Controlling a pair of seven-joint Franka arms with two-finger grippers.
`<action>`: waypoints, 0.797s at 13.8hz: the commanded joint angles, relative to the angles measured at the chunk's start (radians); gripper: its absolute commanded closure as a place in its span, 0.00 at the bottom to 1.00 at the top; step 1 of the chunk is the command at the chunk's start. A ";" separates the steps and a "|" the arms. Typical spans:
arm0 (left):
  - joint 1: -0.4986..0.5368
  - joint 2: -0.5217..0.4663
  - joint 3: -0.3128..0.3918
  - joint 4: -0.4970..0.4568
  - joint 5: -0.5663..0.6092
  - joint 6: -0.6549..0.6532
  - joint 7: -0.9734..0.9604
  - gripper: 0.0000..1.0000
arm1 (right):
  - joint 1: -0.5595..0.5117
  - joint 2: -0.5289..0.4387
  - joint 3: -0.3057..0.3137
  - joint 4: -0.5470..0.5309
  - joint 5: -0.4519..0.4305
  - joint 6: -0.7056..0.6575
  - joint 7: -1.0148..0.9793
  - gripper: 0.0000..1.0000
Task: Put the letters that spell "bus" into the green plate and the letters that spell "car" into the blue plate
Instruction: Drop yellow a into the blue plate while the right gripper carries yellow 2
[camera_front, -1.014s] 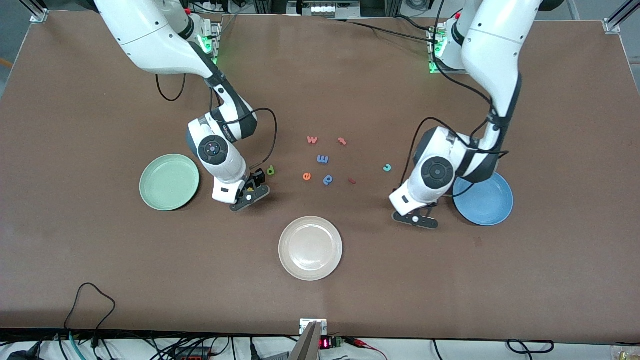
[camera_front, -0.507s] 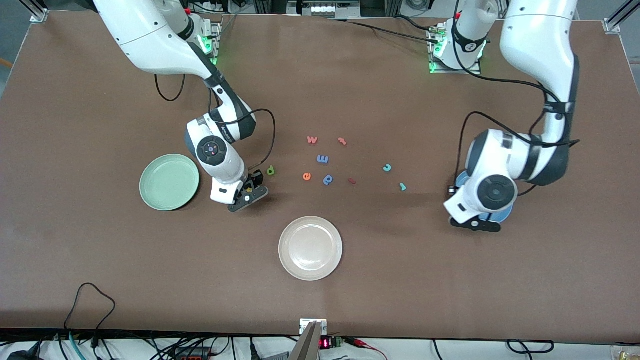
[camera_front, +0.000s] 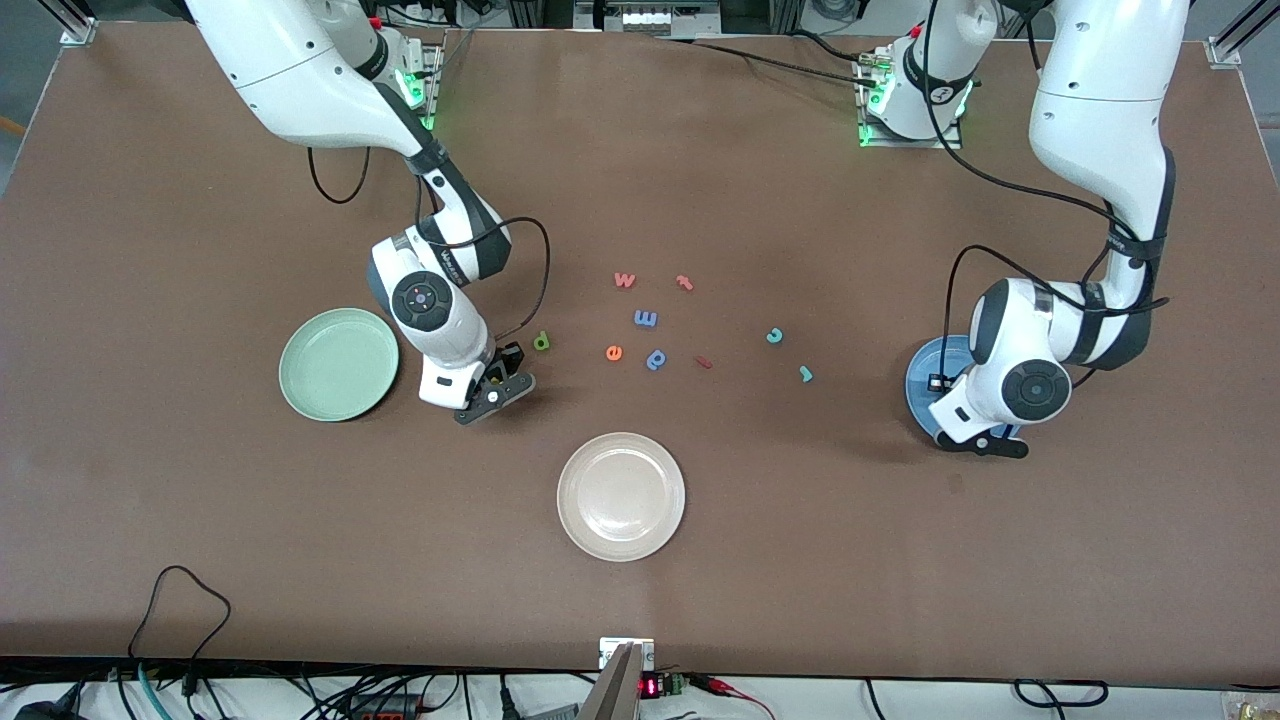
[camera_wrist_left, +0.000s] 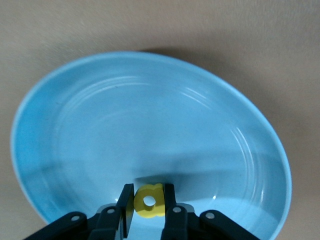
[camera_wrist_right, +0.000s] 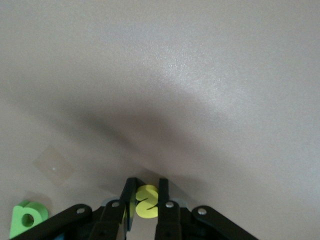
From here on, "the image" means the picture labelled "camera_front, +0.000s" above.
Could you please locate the black coiled floor cable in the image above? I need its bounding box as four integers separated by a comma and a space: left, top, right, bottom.
1012, 678, 1111, 711

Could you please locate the grey control box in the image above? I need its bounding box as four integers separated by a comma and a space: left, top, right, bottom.
575, 0, 721, 36

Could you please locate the grey metal camera mount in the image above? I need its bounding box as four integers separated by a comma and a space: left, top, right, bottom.
578, 638, 656, 720

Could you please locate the beige plate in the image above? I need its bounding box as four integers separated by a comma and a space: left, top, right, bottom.
556, 431, 687, 563

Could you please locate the thin black looped cable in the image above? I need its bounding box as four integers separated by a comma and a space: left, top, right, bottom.
126, 564, 234, 663

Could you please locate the red clip lead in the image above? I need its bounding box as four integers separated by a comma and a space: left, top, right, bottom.
690, 675, 779, 720

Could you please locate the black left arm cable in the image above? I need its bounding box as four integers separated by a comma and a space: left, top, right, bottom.
922, 0, 1173, 391

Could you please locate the black cable to arm base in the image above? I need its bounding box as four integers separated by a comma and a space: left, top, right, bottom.
655, 28, 883, 89

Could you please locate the black power plug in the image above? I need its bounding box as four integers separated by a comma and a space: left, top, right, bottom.
15, 688, 81, 720

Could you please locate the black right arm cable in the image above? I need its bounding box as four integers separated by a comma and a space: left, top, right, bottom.
306, 145, 553, 346

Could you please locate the blue plate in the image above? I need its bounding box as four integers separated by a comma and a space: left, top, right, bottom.
905, 335, 1023, 448

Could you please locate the green plate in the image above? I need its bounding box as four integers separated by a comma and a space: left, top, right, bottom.
278, 307, 401, 423

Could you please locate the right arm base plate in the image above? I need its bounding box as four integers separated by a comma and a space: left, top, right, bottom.
395, 40, 443, 133

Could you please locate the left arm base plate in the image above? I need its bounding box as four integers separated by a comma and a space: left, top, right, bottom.
858, 50, 966, 151

